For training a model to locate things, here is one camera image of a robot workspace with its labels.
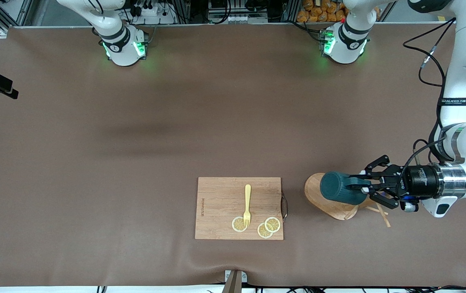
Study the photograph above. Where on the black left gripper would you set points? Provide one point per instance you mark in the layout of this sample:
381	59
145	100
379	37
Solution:
420	181

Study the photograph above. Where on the dark green cup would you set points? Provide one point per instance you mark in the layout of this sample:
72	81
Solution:
334	187

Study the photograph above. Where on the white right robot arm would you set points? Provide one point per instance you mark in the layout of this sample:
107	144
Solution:
123	49

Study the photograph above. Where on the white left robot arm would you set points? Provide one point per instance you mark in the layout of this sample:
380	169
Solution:
464	53

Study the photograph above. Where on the wooden cup rack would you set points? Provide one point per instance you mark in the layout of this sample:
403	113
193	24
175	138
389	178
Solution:
314	199

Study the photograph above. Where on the lemon slice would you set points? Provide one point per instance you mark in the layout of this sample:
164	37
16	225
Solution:
262	232
272	224
237	226

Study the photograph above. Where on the yellow plastic fork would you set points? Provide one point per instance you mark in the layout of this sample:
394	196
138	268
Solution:
248	195

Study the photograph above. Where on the brown table mat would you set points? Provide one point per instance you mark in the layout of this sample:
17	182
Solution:
135	142

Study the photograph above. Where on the wooden cutting board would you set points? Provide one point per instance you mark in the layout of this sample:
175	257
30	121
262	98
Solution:
220	203

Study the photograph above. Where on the pile of orange packets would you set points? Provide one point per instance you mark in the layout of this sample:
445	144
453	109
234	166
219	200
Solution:
318	14

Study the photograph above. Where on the white power strip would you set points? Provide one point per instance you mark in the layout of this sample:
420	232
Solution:
237	18
151	12

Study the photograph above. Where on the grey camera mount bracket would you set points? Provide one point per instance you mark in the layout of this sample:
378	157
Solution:
232	285

